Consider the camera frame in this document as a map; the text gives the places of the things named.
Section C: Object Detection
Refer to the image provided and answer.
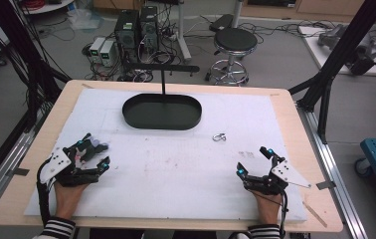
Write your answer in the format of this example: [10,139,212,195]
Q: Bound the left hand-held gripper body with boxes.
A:
[39,146,99,188]

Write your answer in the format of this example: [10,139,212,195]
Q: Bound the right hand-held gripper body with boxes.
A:
[246,159,312,196]

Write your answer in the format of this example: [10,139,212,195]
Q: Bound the black stand with tray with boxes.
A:
[121,63,203,131]

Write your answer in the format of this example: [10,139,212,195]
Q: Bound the person's right hand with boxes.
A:
[249,188,283,226]

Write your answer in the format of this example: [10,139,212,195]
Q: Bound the person's left hand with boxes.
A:
[54,183,90,220]

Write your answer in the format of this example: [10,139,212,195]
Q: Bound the grey tape strip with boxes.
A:
[6,167,31,178]
[315,179,337,191]

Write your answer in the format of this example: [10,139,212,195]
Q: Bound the thin wooden stick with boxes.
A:
[301,200,329,229]

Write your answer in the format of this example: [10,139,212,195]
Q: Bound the white foam mat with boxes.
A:
[24,88,308,223]

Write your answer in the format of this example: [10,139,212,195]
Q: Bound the white power supply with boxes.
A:
[98,39,117,68]
[89,36,107,65]

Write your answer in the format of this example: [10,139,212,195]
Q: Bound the white floor board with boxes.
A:
[297,24,376,79]

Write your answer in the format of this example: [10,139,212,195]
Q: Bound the black computer tower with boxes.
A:
[113,9,141,63]
[138,5,160,55]

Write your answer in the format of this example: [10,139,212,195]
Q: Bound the black round stool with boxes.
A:
[205,27,259,87]

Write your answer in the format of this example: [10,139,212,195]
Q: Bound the clear plastic bag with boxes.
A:
[68,8,104,33]

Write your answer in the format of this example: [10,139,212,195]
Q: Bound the grey machine part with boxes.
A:
[317,23,348,51]

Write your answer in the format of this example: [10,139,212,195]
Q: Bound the dark machine part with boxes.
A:
[347,34,376,77]

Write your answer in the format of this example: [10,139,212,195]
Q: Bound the black flat case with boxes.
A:
[208,13,236,33]

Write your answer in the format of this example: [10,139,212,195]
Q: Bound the white table leg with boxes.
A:
[175,0,193,64]

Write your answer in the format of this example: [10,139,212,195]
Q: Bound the right hand-held gripper cable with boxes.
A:
[255,190,290,239]

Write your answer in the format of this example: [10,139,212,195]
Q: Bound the hand-held gripper cable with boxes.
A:
[255,190,290,239]
[36,157,57,227]

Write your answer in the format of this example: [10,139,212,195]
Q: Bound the left hand-held gripper cable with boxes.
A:
[36,157,57,227]

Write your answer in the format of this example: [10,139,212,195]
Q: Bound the aluminium rail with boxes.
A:
[296,102,370,239]
[0,103,57,227]

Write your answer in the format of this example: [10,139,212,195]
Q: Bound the black metal frame post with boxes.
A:
[0,0,73,197]
[288,0,376,144]

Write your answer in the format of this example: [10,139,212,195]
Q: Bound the black floor cables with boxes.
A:
[238,19,337,40]

